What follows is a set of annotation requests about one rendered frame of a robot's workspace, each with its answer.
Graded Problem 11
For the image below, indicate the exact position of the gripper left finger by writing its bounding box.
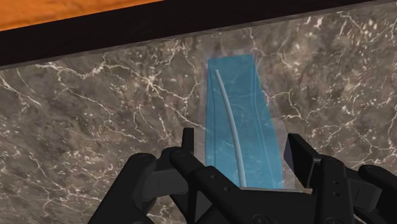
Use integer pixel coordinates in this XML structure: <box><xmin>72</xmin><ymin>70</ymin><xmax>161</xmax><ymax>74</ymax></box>
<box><xmin>88</xmin><ymin>127</ymin><xmax>240</xmax><ymax>224</ymax></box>

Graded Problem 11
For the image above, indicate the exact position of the blue translucent bottle with tube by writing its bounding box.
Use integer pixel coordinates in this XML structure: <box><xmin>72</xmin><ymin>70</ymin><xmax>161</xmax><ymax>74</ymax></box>
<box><xmin>202</xmin><ymin>53</ymin><xmax>296</xmax><ymax>191</ymax></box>

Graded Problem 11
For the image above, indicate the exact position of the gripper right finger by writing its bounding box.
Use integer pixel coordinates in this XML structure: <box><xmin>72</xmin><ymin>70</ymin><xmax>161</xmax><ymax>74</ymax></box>
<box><xmin>283</xmin><ymin>132</ymin><xmax>397</xmax><ymax>224</ymax></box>

